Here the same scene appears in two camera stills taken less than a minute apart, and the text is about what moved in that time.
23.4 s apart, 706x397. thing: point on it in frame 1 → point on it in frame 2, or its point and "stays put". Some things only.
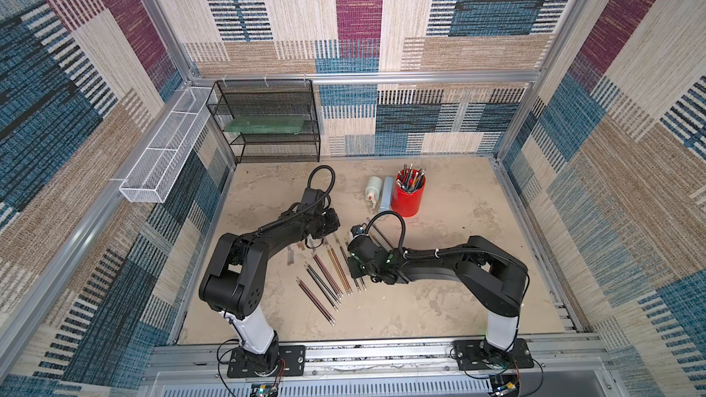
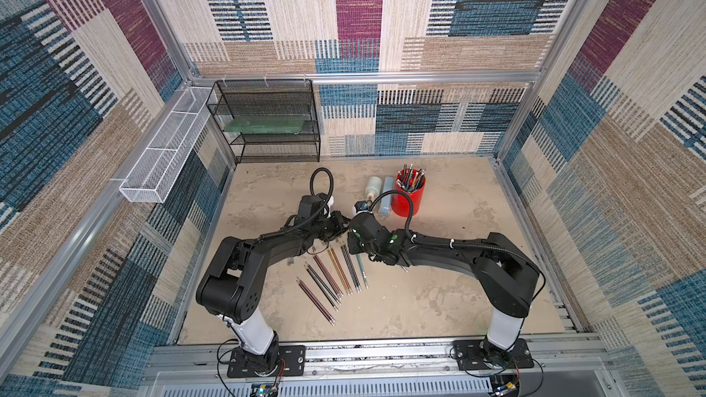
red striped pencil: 316,300 stays put
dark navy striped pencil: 355,280 stays put
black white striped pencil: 321,288 stays put
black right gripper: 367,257 → 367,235
